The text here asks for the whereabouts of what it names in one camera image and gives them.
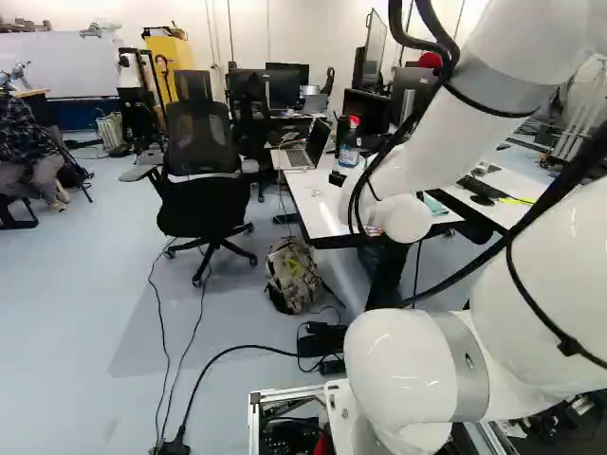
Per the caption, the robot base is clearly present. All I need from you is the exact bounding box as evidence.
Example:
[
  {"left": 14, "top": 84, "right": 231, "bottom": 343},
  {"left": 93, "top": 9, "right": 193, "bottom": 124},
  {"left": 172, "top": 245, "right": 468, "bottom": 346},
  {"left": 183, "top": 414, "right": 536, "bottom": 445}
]
[{"left": 248, "top": 382, "right": 607, "bottom": 455}]

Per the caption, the pale green towel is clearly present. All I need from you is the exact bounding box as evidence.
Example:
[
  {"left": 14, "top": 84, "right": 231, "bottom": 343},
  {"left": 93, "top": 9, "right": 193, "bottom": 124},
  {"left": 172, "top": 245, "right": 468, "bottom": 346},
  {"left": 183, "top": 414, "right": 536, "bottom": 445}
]
[{"left": 423, "top": 191, "right": 451, "bottom": 217}]

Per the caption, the white table with black edge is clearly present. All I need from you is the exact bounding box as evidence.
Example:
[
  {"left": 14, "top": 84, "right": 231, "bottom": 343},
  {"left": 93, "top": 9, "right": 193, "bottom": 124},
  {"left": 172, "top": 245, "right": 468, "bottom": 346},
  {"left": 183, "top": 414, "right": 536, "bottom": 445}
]
[{"left": 268, "top": 141, "right": 475, "bottom": 310}]

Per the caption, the camouflage backpack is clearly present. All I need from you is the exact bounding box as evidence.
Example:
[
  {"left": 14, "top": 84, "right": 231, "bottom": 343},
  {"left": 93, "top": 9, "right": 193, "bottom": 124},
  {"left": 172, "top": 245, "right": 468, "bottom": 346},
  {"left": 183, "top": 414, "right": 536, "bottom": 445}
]
[{"left": 263, "top": 236, "right": 324, "bottom": 316}]

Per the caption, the silver laptop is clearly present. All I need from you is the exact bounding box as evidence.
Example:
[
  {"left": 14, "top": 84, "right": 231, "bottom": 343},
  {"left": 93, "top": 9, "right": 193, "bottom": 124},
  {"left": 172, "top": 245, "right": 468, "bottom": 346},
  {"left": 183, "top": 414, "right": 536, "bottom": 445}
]
[{"left": 271, "top": 118, "right": 333, "bottom": 173}]

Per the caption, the clear spray bottle red trigger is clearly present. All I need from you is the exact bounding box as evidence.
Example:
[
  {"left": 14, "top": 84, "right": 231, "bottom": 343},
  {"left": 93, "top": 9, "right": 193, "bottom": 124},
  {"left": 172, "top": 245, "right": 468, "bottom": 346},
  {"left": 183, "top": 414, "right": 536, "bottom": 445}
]
[{"left": 337, "top": 115, "right": 362, "bottom": 169}]

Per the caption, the black mesh office chair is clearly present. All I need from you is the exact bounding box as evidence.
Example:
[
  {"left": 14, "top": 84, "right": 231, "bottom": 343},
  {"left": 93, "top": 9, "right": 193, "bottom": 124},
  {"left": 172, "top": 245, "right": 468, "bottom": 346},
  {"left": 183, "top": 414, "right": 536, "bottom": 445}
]
[{"left": 118, "top": 100, "right": 260, "bottom": 288}]

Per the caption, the black power strip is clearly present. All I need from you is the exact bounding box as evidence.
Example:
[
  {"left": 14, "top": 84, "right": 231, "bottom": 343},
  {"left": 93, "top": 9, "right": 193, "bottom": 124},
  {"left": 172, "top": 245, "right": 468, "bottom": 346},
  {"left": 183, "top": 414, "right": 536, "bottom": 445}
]
[{"left": 296, "top": 320, "right": 351, "bottom": 376}]

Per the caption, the black computer monitor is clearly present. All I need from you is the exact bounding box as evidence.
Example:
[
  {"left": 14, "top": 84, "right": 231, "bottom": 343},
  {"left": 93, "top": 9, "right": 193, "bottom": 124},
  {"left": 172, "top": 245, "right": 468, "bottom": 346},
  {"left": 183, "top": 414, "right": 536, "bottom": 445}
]
[{"left": 341, "top": 87, "right": 395, "bottom": 137}]

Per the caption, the black keyboard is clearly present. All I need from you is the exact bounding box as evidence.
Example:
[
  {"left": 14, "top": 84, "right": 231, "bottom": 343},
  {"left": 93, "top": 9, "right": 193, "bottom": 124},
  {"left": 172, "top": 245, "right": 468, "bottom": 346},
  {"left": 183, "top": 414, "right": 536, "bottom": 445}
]
[{"left": 456, "top": 174, "right": 509, "bottom": 201}]

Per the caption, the white desk with keyboard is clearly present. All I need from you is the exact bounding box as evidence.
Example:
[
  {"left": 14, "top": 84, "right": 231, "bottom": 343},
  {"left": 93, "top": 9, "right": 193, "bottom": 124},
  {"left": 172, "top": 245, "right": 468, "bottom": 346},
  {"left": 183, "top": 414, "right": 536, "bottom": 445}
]
[{"left": 424, "top": 135, "right": 607, "bottom": 241}]

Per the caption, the person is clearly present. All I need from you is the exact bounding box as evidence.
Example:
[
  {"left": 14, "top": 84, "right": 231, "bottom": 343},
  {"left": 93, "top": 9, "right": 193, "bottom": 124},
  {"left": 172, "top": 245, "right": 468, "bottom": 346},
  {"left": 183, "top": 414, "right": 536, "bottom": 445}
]
[{"left": 0, "top": 90, "right": 72, "bottom": 213}]

